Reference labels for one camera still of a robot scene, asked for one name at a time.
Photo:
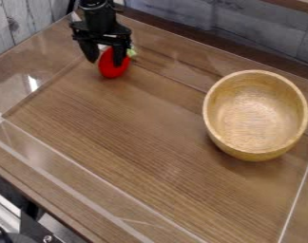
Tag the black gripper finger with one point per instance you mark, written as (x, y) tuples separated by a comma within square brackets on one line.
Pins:
[(90, 50), (119, 54)]

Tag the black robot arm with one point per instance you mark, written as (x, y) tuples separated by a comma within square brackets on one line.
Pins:
[(99, 29)]

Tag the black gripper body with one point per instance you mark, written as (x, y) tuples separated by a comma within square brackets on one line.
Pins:
[(118, 35)]

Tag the wooden bowl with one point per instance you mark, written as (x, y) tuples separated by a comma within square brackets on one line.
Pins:
[(254, 111)]

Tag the black table clamp bracket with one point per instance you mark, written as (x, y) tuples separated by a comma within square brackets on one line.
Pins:
[(35, 231)]

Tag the red toy strawberry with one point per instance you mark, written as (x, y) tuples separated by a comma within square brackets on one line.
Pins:
[(106, 67)]

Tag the clear acrylic tray wall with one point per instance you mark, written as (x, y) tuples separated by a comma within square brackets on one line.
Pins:
[(111, 153)]

